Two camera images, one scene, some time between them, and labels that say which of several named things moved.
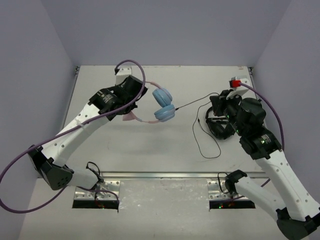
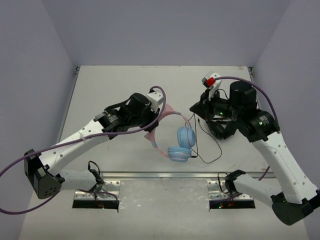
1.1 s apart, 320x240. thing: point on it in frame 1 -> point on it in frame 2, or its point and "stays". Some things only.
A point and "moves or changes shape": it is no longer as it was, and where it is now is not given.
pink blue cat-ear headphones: (162, 98) moves or changes shape
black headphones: (219, 127) stays
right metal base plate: (217, 190) stays
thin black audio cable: (200, 121) moves or changes shape
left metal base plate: (114, 186) stays
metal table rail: (161, 175) stays
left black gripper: (135, 93) -> (152, 115)
